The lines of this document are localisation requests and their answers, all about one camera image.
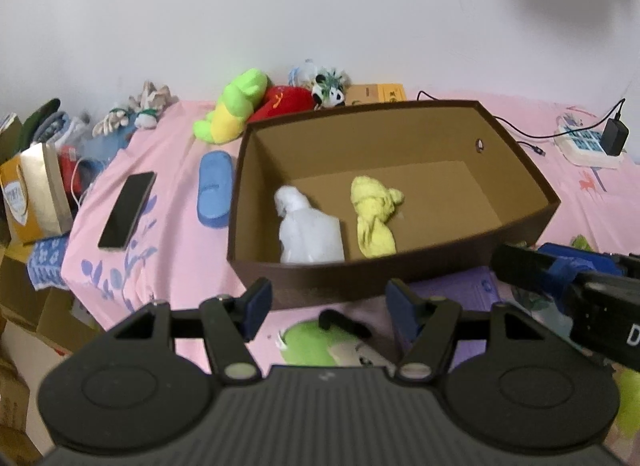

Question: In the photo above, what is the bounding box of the yellow cardboard box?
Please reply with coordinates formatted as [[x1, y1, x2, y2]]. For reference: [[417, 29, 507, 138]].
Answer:
[[345, 82, 406, 106]]

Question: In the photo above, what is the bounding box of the white towel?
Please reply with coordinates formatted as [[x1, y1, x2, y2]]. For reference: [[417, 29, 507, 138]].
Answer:
[[274, 186, 346, 264]]

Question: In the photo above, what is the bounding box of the plain cardboard carton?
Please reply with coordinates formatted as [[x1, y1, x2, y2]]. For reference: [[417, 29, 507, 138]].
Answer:
[[0, 246, 103, 353]]

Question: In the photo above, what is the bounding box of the gold paper bag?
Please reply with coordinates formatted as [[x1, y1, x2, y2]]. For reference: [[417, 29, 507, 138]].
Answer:
[[0, 143, 74, 247]]

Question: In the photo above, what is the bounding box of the black usb cable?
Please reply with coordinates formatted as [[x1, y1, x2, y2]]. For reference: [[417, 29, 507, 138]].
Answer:
[[416, 90, 548, 157]]

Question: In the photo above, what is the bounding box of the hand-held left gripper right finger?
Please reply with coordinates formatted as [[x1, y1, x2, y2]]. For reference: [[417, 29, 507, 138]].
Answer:
[[386, 278, 541, 382]]

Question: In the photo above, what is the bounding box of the black smartphone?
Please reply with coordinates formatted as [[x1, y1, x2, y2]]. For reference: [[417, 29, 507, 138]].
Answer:
[[98, 172, 157, 251]]

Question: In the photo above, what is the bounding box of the blue patterned cloth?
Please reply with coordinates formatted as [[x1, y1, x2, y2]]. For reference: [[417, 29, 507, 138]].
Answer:
[[27, 236, 69, 291]]

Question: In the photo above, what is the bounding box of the brown cardboard box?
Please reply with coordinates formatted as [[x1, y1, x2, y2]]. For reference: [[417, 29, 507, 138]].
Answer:
[[227, 100, 560, 311]]

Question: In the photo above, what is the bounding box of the black charger plug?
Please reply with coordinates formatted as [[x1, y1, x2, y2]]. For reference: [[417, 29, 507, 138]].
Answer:
[[601, 118, 630, 157]]

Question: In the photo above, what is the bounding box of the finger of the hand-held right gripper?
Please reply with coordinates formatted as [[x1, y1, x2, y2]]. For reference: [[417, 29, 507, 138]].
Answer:
[[490, 244, 576, 303], [538, 242, 627, 277]]

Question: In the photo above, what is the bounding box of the panda plush toy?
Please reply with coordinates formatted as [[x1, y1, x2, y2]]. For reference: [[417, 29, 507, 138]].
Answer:
[[312, 68, 351, 109]]

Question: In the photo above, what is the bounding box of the clear plastic bag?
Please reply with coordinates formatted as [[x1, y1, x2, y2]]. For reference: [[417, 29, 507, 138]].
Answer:
[[289, 60, 322, 89]]

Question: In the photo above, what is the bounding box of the yellow towel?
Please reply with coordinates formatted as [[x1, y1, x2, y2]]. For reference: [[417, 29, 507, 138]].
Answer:
[[350, 176, 406, 259]]

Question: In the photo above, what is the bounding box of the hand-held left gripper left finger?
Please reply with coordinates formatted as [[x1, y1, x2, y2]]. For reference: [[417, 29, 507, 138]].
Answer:
[[107, 277, 274, 381]]

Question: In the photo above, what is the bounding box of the dark green hat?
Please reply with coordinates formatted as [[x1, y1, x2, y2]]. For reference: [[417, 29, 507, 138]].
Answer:
[[22, 98, 62, 147]]

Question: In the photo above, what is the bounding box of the red plush toy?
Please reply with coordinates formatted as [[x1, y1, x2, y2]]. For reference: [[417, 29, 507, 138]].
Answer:
[[247, 86, 316, 123]]

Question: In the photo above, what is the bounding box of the beige plush toy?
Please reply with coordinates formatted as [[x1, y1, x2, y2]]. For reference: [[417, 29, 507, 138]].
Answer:
[[92, 80, 178, 137]]

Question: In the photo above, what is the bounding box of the white power strip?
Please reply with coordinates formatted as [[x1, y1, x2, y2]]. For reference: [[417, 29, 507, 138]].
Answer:
[[554, 110, 626, 167]]

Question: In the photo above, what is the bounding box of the pink printed bedsheet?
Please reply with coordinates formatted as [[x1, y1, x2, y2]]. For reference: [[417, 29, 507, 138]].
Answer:
[[60, 90, 640, 397]]

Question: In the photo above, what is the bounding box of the green plush toy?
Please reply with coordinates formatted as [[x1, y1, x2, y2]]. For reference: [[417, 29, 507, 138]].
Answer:
[[193, 68, 271, 145]]

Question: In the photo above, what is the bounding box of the black hook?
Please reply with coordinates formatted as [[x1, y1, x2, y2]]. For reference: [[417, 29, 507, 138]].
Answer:
[[319, 310, 372, 339]]

